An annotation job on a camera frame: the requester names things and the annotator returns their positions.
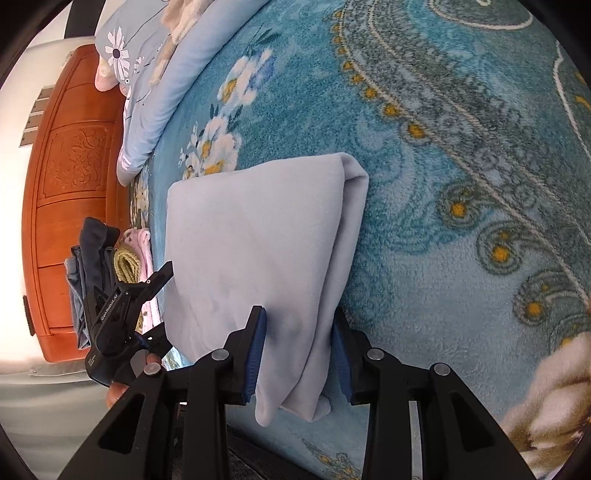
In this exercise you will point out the dark grey folded clothes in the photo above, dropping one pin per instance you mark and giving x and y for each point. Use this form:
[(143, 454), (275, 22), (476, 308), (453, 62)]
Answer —
[(90, 266)]

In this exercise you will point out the person's left hand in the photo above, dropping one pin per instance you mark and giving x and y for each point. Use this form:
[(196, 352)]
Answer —
[(116, 390)]

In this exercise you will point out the olive green folded towel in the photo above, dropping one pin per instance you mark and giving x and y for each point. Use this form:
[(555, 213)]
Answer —
[(126, 265)]

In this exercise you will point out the blue floral bed blanket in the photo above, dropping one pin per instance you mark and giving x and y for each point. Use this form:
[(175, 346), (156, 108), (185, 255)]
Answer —
[(473, 125)]

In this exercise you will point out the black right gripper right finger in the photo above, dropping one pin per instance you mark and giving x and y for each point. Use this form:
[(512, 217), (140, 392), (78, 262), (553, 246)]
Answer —
[(460, 439)]

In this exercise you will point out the wall switch panel row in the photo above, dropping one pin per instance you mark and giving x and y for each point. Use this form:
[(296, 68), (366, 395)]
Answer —
[(35, 117)]

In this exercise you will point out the pink folded fleece garment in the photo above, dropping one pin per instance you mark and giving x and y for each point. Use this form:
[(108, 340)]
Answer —
[(138, 241)]

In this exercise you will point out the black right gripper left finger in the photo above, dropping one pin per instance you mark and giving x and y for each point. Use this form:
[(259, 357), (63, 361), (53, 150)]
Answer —
[(134, 440)]

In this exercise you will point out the light blue daisy quilt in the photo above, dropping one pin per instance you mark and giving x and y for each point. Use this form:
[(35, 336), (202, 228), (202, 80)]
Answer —
[(154, 51)]

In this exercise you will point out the orange wooden headboard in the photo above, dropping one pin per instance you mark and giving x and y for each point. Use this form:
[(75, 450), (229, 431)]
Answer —
[(71, 176)]

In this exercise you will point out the pink floral pillow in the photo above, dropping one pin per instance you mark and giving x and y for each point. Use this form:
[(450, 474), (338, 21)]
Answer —
[(105, 78)]

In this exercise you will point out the light blue shirt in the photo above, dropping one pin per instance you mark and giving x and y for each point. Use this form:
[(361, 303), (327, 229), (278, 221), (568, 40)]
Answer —
[(281, 235)]

